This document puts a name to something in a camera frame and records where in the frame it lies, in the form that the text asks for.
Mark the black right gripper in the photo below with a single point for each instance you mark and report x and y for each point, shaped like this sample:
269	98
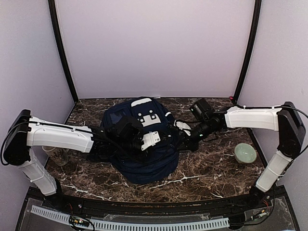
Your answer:
190	144

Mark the navy blue student backpack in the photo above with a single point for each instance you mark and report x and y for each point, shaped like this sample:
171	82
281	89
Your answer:
153	164

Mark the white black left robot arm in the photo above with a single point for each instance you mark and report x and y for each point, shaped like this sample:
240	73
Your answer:
28	131

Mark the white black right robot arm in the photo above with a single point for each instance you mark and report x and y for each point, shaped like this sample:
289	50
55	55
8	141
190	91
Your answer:
284	119

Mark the pale green ceramic bowl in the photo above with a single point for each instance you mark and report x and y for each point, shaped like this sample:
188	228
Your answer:
245	153

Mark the cream patterned ceramic mug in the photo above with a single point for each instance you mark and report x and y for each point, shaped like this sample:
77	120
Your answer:
58	155

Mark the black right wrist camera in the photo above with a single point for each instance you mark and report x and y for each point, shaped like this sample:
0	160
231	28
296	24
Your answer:
202	110

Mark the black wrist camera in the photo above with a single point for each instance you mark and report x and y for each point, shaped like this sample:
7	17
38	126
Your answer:
128	128
202	110

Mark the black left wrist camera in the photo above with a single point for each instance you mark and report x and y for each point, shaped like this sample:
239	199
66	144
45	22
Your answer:
128	128

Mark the grey slotted cable duct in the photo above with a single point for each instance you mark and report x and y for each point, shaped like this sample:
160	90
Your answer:
131	223

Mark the black right corner post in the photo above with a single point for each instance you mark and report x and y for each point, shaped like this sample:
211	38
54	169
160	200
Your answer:
249	51

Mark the black corner post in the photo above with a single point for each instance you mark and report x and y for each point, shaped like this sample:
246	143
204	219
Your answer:
249	51
61	51

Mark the black front mounting rail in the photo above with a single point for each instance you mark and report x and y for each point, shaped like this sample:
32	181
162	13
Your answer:
98	208

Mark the black left corner post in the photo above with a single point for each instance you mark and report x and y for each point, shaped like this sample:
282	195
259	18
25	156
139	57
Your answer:
61	51

